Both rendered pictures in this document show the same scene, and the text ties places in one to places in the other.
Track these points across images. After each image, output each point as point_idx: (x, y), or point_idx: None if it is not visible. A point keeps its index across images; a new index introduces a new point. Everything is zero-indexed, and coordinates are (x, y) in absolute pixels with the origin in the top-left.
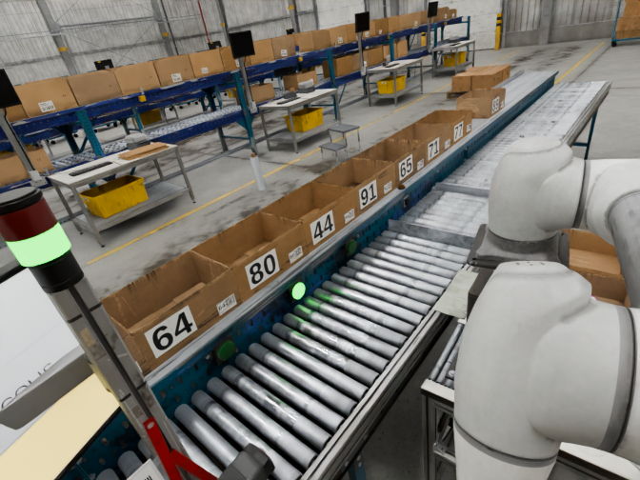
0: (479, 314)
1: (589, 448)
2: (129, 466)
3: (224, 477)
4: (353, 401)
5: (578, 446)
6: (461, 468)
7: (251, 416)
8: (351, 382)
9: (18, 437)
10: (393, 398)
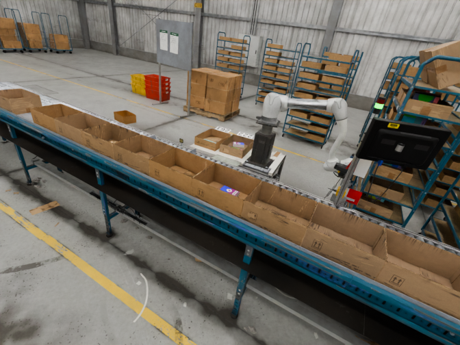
0: (343, 105)
1: (280, 157)
2: None
3: (345, 166)
4: (282, 185)
5: (280, 158)
6: (346, 122)
7: None
8: (275, 185)
9: None
10: None
